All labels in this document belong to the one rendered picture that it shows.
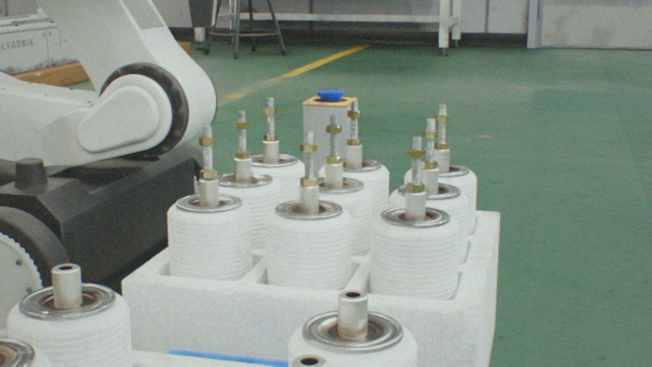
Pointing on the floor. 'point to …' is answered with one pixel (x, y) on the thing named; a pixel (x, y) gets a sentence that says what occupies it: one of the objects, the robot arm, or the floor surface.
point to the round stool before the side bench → (245, 30)
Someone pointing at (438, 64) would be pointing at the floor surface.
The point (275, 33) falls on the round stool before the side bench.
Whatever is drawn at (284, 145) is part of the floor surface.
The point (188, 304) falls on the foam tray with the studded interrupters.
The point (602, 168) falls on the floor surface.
